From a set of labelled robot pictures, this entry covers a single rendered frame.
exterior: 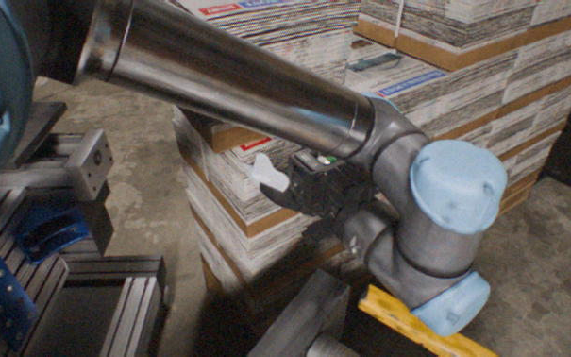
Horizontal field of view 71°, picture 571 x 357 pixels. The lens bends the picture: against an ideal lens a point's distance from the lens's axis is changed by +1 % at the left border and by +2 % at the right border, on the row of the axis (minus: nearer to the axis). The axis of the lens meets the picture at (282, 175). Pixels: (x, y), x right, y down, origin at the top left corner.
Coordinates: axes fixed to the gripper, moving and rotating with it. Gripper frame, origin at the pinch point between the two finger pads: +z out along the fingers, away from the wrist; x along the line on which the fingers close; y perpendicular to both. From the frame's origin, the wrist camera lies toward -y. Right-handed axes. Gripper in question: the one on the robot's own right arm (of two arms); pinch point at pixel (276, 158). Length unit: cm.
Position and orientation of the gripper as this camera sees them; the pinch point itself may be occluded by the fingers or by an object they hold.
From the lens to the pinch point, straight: 63.8
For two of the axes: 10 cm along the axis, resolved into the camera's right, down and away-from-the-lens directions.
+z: -5.5, -5.2, 6.5
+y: 0.0, -7.8, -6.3
